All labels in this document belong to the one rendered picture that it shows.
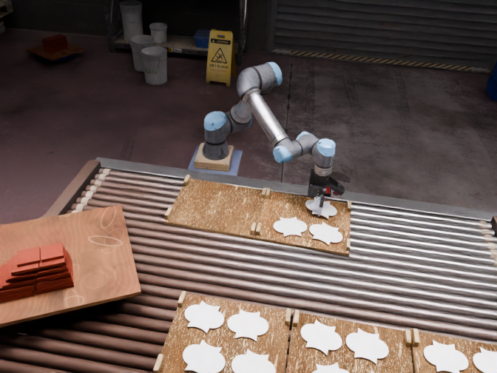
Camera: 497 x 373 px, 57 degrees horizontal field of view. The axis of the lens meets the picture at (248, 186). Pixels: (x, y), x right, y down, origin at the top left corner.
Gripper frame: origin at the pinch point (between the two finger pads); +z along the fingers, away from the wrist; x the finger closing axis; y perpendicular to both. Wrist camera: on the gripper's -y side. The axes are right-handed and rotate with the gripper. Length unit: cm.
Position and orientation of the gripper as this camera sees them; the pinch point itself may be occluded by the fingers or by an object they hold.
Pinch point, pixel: (321, 208)
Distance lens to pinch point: 217.5
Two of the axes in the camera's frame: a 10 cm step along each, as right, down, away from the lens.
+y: -9.8, -1.5, 1.4
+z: -0.4, 8.0, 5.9
